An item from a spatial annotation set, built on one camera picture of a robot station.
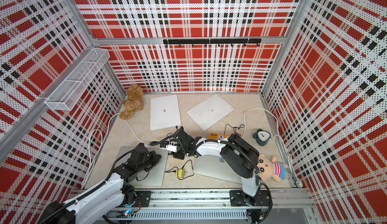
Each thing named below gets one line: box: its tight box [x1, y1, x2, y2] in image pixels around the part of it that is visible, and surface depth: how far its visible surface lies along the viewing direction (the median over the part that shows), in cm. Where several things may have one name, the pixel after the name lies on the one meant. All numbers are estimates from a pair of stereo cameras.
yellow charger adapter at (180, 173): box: [175, 168, 187, 179], surface depth 81 cm
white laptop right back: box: [186, 93, 235, 131], surface depth 111 cm
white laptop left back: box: [150, 94, 182, 131], surface depth 110 cm
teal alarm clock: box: [252, 128, 273, 147], surface depth 94 cm
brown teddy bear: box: [119, 83, 144, 121], surface depth 110 cm
